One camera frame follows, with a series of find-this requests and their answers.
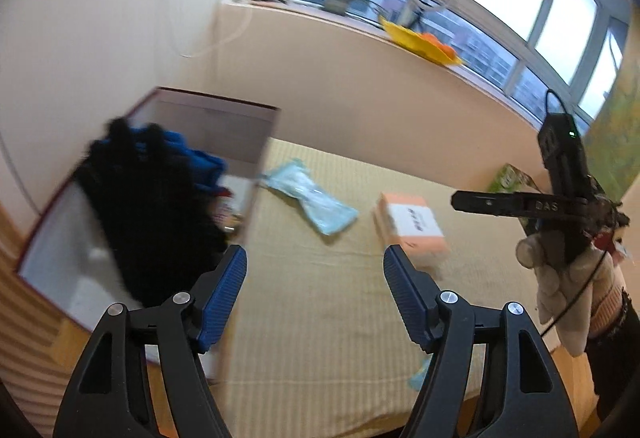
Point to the white and orange tissue pack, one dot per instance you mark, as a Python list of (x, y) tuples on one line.
[(412, 225)]

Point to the blue cloth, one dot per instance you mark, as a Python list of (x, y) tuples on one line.
[(202, 168)]

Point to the green and yellow wall poster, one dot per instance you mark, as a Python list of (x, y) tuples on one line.
[(620, 138)]

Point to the light blue flat sachet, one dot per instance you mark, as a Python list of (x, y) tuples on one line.
[(419, 375)]

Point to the person's right forearm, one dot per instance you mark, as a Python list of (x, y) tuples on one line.
[(615, 368)]

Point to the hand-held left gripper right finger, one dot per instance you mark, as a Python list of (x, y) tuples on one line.
[(407, 298)]

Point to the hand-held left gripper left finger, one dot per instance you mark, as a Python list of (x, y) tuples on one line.
[(225, 298)]

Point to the white wardrobe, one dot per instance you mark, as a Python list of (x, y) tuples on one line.
[(100, 28)]

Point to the red snack packet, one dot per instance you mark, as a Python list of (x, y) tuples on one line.
[(225, 205)]

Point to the orange fruit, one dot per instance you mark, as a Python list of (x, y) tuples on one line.
[(431, 38), (448, 51)]

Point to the yellow striped tablecloth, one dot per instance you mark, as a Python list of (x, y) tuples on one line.
[(320, 308)]

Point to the yellow tray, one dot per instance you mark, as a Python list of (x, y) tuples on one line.
[(410, 40)]

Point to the person's right hand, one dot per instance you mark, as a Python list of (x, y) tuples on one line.
[(580, 303)]

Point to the brown cardboard box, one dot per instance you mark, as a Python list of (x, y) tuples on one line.
[(210, 123)]

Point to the green cardboard box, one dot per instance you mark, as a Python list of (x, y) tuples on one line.
[(510, 178)]

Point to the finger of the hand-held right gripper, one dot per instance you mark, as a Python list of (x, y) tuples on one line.
[(485, 204)]

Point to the light blue plastic packet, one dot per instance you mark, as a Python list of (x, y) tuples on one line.
[(310, 198)]

